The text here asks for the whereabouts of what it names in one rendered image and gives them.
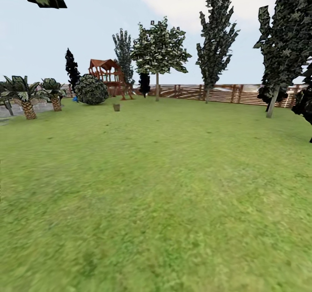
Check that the bush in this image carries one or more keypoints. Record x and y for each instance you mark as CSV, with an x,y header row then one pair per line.
x,y
53,88
18,88
91,90

